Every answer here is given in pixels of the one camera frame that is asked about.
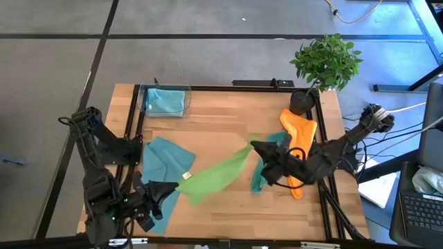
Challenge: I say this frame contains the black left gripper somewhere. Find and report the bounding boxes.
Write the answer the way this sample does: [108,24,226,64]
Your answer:
[132,171,180,233]

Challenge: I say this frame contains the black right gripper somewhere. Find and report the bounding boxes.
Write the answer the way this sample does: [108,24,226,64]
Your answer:
[249,140,314,187]

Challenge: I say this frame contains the teal microfiber towel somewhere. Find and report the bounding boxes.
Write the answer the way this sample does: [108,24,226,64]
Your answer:
[250,130,289,194]

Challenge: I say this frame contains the light blue microfiber towel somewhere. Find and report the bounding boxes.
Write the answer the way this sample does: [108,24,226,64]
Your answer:
[141,136,197,236]

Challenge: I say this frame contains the orange microfiber towel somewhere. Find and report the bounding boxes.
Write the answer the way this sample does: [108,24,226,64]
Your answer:
[279,108,318,200]

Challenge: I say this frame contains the green microfiber towel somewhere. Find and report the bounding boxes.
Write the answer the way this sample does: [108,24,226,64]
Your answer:
[175,136,261,207]

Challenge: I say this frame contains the pale blue microfiber towel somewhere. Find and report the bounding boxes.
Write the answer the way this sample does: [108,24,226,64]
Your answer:
[145,88,186,118]

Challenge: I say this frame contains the black flat bar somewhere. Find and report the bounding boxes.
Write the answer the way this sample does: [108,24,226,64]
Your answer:
[232,79,295,88]

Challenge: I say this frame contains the clear plastic bin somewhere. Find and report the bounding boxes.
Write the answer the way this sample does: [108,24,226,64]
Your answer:
[137,82,193,119]

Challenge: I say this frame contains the green plant in black pot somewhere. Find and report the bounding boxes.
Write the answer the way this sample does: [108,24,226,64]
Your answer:
[289,33,364,116]

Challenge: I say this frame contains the white flat box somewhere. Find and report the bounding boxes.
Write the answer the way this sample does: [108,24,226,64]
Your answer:
[358,157,398,209]

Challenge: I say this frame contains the black crossbeam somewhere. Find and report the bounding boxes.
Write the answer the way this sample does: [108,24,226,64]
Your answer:
[0,234,443,249]

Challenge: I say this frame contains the black desk leg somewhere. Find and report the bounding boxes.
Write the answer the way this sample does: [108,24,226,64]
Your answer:
[373,64,443,93]

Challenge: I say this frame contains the grey floor item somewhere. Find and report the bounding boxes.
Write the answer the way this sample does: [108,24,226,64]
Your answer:
[0,151,28,166]

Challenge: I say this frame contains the pale crumpled cloth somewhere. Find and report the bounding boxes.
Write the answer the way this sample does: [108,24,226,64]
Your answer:
[411,165,443,196]

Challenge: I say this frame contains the black laptop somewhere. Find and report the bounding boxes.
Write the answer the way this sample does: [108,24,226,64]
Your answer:
[389,82,443,249]

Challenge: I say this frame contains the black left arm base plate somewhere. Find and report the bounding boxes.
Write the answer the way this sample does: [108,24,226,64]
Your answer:
[100,136,143,166]

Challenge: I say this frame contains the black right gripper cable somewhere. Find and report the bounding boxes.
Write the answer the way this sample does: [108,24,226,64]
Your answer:
[276,147,309,190]

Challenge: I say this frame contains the silver metal bracket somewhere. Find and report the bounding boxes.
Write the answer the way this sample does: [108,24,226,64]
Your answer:
[108,237,149,247]
[300,241,341,249]

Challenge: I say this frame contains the black aluminium table frame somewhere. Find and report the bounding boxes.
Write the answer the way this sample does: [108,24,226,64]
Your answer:
[78,84,371,243]

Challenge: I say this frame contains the black floor cables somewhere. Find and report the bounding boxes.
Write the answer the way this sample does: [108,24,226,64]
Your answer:
[359,119,443,163]

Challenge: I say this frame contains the white power cable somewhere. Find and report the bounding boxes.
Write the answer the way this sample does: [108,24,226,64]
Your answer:
[387,102,427,115]

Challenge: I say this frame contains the yellow floor cable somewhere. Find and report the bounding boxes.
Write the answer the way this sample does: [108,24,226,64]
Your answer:
[324,0,383,25]

